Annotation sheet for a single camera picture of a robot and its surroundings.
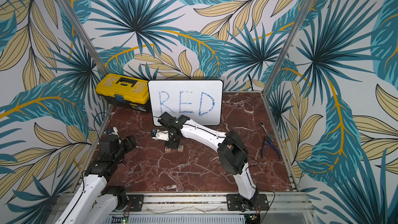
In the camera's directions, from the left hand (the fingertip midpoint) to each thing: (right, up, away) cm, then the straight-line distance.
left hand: (130, 141), depth 81 cm
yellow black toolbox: (-9, +28, +15) cm, 33 cm away
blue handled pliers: (+79, -4, +11) cm, 80 cm away
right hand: (+21, -1, +3) cm, 21 cm away
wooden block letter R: (+18, -6, +6) cm, 20 cm away
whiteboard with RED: (+38, +22, +6) cm, 44 cm away
